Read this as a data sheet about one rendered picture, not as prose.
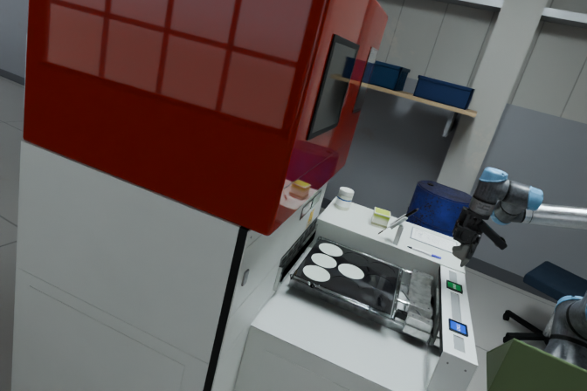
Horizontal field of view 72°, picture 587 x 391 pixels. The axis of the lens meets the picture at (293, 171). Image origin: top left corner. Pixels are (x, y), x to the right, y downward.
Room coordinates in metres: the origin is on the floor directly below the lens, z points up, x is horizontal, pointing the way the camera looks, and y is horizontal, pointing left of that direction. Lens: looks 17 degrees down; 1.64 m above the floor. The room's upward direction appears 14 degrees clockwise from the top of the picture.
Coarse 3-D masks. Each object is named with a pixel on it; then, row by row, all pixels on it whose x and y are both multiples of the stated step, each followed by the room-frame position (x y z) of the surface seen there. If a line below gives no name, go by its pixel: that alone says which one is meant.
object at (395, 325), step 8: (296, 280) 1.27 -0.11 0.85; (296, 288) 1.26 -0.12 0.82; (304, 288) 1.26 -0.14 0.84; (312, 288) 1.25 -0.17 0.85; (320, 296) 1.24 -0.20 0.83; (328, 296) 1.23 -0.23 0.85; (336, 304) 1.22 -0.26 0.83; (344, 304) 1.22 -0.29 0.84; (352, 304) 1.22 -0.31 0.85; (352, 312) 1.21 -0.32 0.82; (360, 312) 1.20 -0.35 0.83; (368, 312) 1.20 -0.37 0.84; (376, 320) 1.19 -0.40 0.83; (384, 320) 1.18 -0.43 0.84; (392, 320) 1.18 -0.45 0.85; (392, 328) 1.17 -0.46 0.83; (400, 328) 1.16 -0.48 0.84; (408, 336) 1.16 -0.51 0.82
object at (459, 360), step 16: (448, 272) 1.42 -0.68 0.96; (464, 288) 1.32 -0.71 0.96; (448, 304) 1.19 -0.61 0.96; (464, 304) 1.21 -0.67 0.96; (464, 320) 1.11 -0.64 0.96; (448, 336) 1.01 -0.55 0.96; (464, 336) 1.03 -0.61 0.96; (448, 352) 0.94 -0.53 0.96; (464, 352) 0.96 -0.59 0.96; (448, 368) 0.93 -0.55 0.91; (464, 368) 0.92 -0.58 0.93; (432, 384) 0.93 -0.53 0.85; (448, 384) 0.92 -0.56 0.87; (464, 384) 0.92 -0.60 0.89
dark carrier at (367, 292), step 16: (320, 240) 1.54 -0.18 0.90; (352, 256) 1.47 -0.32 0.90; (336, 272) 1.31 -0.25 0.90; (368, 272) 1.37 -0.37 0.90; (384, 272) 1.40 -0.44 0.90; (336, 288) 1.21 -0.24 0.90; (352, 288) 1.23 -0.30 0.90; (368, 288) 1.26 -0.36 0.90; (384, 288) 1.29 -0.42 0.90; (368, 304) 1.16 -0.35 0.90; (384, 304) 1.19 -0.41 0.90
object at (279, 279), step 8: (312, 232) 1.52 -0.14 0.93; (304, 240) 1.42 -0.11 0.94; (312, 240) 1.58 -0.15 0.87; (296, 248) 1.34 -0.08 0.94; (304, 248) 1.49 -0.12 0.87; (288, 256) 1.26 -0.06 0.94; (296, 256) 1.41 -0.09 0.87; (280, 272) 1.18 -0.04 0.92; (288, 272) 1.29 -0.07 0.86; (280, 280) 1.20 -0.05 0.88
